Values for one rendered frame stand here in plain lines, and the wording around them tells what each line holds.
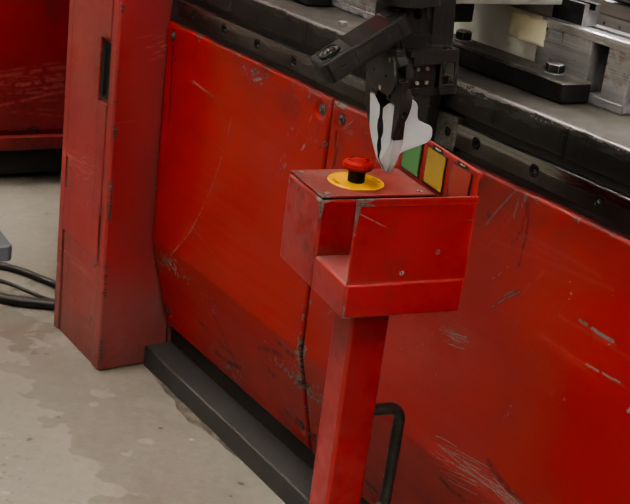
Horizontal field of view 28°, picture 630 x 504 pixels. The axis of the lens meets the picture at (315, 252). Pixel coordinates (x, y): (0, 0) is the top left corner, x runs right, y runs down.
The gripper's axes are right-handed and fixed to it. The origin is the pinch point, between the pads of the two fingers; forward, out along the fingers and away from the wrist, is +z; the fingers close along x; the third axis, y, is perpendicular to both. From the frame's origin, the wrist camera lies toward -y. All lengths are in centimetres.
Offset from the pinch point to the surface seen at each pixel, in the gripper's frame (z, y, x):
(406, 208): 4.2, 1.1, -4.9
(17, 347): 82, -22, 127
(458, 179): 2.9, 10.0, -1.1
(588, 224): 10.0, 28.1, -3.5
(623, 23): -5, 61, 38
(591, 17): -10.9, 41.4, 19.4
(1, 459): 81, -34, 81
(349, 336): 23.8, -1.7, 2.6
